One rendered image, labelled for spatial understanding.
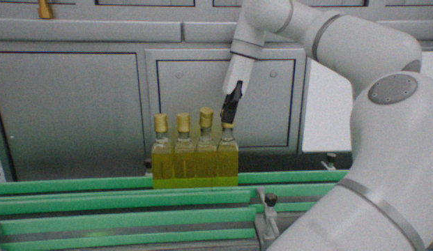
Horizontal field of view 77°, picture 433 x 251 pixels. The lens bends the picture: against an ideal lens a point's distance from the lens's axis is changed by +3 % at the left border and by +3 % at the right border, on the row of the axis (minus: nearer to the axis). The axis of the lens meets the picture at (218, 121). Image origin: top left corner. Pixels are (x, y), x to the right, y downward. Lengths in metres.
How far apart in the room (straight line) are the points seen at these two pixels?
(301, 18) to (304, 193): 0.45
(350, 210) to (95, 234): 0.58
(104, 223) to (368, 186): 0.57
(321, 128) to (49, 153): 0.87
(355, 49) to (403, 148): 0.18
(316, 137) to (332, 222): 0.67
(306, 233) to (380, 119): 0.13
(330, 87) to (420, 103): 0.60
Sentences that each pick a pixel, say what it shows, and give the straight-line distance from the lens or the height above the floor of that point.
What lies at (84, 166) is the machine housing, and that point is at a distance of 1.00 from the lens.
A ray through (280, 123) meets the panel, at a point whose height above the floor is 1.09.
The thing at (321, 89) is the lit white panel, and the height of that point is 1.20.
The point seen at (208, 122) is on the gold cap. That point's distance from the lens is 0.68.
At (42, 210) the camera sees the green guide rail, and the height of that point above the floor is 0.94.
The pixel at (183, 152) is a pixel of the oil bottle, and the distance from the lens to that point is 0.70.
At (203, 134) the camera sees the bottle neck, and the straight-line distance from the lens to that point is 0.70.
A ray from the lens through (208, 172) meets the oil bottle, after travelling 0.73.
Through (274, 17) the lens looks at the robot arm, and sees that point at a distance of 0.57.
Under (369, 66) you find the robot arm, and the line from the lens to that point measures 0.41.
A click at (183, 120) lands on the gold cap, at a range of 0.68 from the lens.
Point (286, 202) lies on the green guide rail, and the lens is 0.80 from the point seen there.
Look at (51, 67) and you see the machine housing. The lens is 0.94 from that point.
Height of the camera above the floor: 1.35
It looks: 18 degrees down
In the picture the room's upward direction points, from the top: straight up
